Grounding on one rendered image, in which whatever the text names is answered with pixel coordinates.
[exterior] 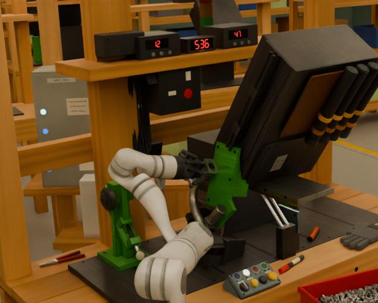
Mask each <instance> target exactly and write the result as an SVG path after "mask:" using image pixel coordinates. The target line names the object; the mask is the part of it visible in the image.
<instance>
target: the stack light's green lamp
mask: <svg viewBox="0 0 378 303"><path fill-rule="evenodd" d="M199 19H200V30H202V26H211V25H214V22H213V17H200V18H199Z"/></svg>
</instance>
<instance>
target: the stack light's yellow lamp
mask: <svg viewBox="0 0 378 303"><path fill-rule="evenodd" d="M199 17H213V5H212V4H209V5H199Z"/></svg>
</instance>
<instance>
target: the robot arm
mask: <svg viewBox="0 0 378 303"><path fill-rule="evenodd" d="M178 155H179V156H169V155H159V156H157V155H146V154H144V153H141V152H139V151H136V150H133V149H131V148H123V149H120V150H119V151H118V152H117V153H116V155H115V157H114V158H113V160H112V161H111V163H110V165H109V167H108V173H109V175H110V177H111V178H112V179H113V180H114V181H115V182H117V183H118V184H120V185H121V186H123V187H124V188H125V189H127V190H128V191H130V192H131V193H132V194H133V196H134V197H135V198H136V199H137V200H138V201H139V202H140V204H141V205H142V206H143V207H144V208H145V209H146V211H147V212H148V214H149V215H150V217H151V218H152V219H153V221H154V223H155V224H156V226H157V227H158V229H159V231H160V232H161V234H162V235H163V237H164V238H165V240H166V241H167V244H166V245H164V246H163V248H161V249H160V250H159V251H158V252H156V253H155V254H152V255H151V256H148V257H146V258H144V259H143V260H142V261H141V262H140V264H139V266H138V268H137V270H136V273H135V278H134V285H135V289H136V291H137V293H138V294H139V296H141V297H142V298H144V299H151V300H158V301H169V302H168V303H186V287H187V285H186V283H187V275H188V274H189V273H190V272H191V271H192V270H193V269H194V267H195V266H196V264H197V262H198V261H199V260H200V258H201V257H202V256H203V255H204V254H205V253H206V252H207V251H208V250H209V249H210V248H211V247H212V246H213V243H214V238H213V235H212V233H211V231H210V230H209V228H208V227H207V226H205V225H204V224H202V223H200V222H191V223H189V224H188V225H187V226H186V227H185V228H184V229H183V230H182V231H181V232H180V233H179V234H178V235H177V234H176V233H175V231H174V229H173V228H172V225H171V223H170V220H169V214H168V211H167V205H166V199H165V197H164V195H163V193H162V191H163V190H165V187H166V179H167V180H180V179H182V180H185V181H188V183H189V184H190V185H189V187H190V188H193V187H195V186H196V185H198V184H200V183H201V182H202V181H203V180H205V178H210V177H211V176H212V175H213V174H208V172H207V171H199V170H198V169H194V167H199V168H203V167H204V166H205V163H204V161H200V160H198V156H196V155H194V154H192V153H190V152H189V151H186V150H184V149H183V150H182V151H181V152H180V153H179V154H178ZM191 157H192V158H191ZM135 168H137V173H138V175H137V176H136V177H134V176H133V175H132V172H133V171H134V169H135ZM151 178H153V179H154V181H155V183H154V182H153V180H152V179H151ZM190 178H198V179H190Z"/></svg>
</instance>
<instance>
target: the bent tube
mask: <svg viewBox="0 0 378 303"><path fill-rule="evenodd" d="M203 161H204V163H205V166H204V167H203V168H202V169H201V171H207V172H208V174H219V172H218V169H217V166H216V164H215V161H214V159H204V160H203ZM200 184H201V183H200ZM200 184H198V185H196V186H195V187H193V188H190V189H189V193H188V202H189V207H190V210H191V213H192V215H193V218H194V220H195V222H200V223H202V224H204V225H205V226H206V223H205V220H204V218H203V216H202V213H201V211H200V209H199V205H198V202H197V194H198V190H199V186H200Z"/></svg>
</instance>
